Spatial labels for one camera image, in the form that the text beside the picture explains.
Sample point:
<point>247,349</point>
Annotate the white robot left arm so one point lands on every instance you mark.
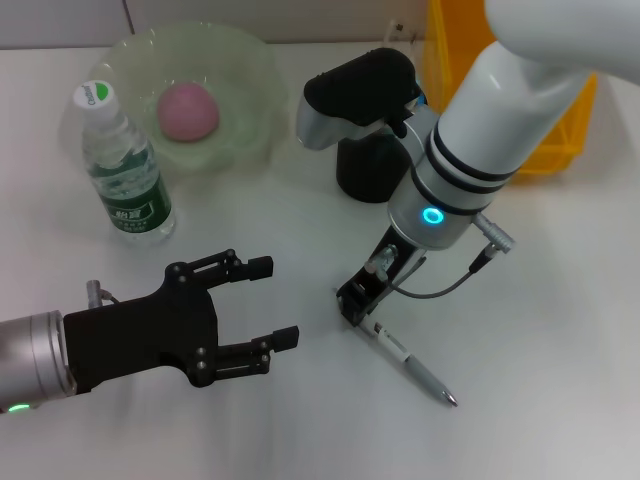
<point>30,355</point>

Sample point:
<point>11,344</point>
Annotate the pale green glass fruit plate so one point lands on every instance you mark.
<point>240,115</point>

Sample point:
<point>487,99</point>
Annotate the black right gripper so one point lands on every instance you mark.
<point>395,265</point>

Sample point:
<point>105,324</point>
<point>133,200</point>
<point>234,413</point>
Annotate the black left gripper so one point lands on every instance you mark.
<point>145,335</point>

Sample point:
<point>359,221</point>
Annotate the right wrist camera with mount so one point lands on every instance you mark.
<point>360,95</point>

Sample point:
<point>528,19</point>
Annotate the clear water bottle green label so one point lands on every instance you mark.
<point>130,200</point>

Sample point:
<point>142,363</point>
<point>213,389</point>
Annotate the grey retractable pen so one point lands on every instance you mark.
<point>415,365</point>

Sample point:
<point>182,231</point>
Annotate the black mesh pen cup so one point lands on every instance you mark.
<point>367,170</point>

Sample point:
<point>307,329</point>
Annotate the pink peach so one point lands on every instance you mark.
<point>187,112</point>

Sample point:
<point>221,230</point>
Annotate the yellow plastic storage bin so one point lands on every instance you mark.
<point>445,50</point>

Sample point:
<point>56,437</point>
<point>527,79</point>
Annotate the clear plastic ruler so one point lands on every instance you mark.
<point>392,35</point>

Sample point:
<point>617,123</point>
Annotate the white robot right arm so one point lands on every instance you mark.
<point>500,125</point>

